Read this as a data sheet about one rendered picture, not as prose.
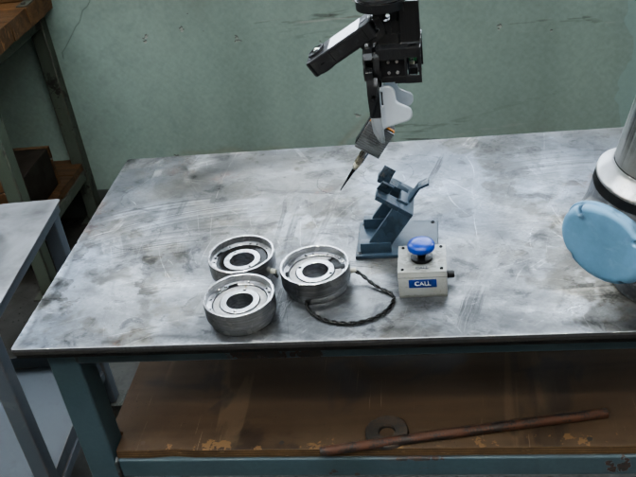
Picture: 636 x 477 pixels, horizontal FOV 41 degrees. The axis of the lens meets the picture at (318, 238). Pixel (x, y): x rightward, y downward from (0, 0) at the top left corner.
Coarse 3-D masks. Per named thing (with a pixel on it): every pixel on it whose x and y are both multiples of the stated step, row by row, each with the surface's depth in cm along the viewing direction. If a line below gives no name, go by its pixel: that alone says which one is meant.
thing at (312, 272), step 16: (288, 256) 130; (304, 256) 131; (336, 256) 130; (288, 272) 129; (304, 272) 129; (320, 272) 131; (288, 288) 126; (304, 288) 124; (320, 288) 123; (336, 288) 125
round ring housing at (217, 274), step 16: (224, 240) 136; (240, 240) 137; (256, 240) 136; (208, 256) 133; (240, 256) 135; (256, 256) 133; (272, 256) 131; (224, 272) 129; (240, 272) 128; (256, 272) 129
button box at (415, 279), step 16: (400, 256) 125; (416, 256) 124; (432, 256) 124; (400, 272) 122; (416, 272) 122; (432, 272) 121; (448, 272) 125; (400, 288) 124; (416, 288) 123; (432, 288) 123
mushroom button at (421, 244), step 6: (414, 240) 123; (420, 240) 123; (426, 240) 123; (432, 240) 123; (408, 246) 123; (414, 246) 122; (420, 246) 122; (426, 246) 122; (432, 246) 122; (414, 252) 122; (420, 252) 122; (426, 252) 122
